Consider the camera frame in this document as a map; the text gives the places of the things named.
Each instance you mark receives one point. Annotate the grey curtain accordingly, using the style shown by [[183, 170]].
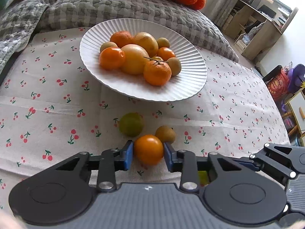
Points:
[[220, 10]]

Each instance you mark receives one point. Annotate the smooth orange fruit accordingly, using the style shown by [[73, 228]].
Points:
[[148, 150], [112, 58]]

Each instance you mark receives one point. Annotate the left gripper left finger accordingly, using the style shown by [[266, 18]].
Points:
[[108, 163]]

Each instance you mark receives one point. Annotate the large yellow fruit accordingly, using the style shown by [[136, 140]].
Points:
[[148, 42], [136, 58]]

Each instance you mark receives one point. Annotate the purple plush toy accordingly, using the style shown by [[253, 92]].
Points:
[[296, 78]]

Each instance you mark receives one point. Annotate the brown longan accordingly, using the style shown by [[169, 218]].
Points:
[[163, 42], [107, 45], [175, 65]]

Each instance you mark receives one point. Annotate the green lime fruit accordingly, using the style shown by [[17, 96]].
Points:
[[204, 178]]

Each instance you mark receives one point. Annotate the large yellow fruit back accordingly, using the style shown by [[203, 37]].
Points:
[[148, 42]]

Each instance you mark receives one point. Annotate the stemmed orange tangerine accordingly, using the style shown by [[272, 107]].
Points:
[[157, 72]]

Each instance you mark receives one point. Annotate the small yellow-green fruit in plate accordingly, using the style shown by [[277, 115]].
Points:
[[157, 58]]

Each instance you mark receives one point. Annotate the red printed bag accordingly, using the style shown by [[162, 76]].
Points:
[[277, 83]]

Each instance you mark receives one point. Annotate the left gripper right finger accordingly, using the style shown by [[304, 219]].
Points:
[[186, 163]]

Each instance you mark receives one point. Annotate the grey checkered quilt cushion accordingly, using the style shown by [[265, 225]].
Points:
[[192, 24]]

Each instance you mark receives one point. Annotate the brown longan front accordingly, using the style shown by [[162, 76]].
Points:
[[175, 65]]

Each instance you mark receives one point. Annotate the small orange fruit in plate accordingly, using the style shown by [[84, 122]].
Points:
[[165, 53]]

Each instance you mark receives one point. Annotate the cherry print cloth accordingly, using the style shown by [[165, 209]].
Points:
[[52, 108]]

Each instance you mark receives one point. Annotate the brown longan fruit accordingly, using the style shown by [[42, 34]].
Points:
[[165, 134]]

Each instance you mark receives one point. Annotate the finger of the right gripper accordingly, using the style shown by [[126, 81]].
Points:
[[269, 166], [285, 153]]

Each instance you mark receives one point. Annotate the grey checkered sofa blanket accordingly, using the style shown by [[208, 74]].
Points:
[[18, 22]]

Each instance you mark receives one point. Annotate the large yellow fruit front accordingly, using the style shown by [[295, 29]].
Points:
[[136, 58]]

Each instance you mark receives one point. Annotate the white ribbed plate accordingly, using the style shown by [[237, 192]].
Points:
[[186, 84]]

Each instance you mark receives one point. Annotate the wooden desk shelf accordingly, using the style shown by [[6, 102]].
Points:
[[255, 31]]

